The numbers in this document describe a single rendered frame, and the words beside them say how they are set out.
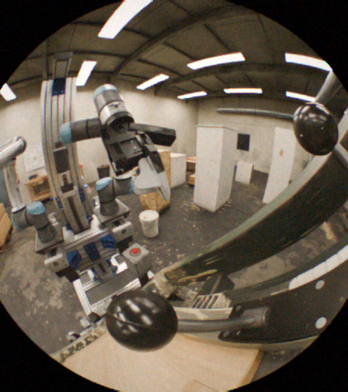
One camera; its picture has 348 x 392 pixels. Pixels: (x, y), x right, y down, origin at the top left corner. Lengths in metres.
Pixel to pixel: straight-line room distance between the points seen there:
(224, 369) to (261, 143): 8.20
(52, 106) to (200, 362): 1.15
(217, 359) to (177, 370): 0.06
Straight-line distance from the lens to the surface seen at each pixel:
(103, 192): 0.89
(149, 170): 0.25
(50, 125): 1.01
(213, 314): 0.21
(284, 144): 3.74
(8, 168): 0.97
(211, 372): 0.19
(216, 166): 2.54
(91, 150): 5.58
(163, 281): 0.70
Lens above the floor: 1.51
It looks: 26 degrees down
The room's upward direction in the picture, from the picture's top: straight up
